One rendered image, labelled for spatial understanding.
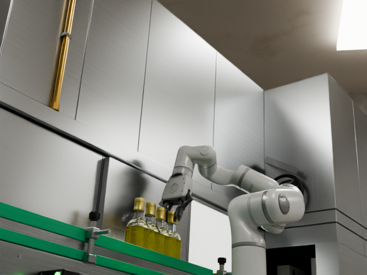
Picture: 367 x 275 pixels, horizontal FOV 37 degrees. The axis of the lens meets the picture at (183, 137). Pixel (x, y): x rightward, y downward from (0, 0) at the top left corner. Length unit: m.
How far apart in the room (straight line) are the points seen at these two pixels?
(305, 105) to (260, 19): 1.58
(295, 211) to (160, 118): 0.85
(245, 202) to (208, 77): 1.18
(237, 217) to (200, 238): 0.74
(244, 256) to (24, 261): 0.58
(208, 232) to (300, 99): 0.99
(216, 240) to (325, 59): 2.86
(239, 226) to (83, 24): 0.95
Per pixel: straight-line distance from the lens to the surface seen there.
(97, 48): 2.06
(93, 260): 1.41
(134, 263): 1.56
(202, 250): 2.29
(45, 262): 1.32
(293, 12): 4.35
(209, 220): 2.36
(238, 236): 1.54
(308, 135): 2.87
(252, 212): 1.54
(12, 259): 1.27
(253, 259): 1.51
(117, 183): 1.92
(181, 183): 1.96
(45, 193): 1.74
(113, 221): 1.89
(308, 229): 2.71
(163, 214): 1.88
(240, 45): 4.69
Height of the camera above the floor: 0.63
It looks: 24 degrees up
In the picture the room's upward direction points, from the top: 3 degrees clockwise
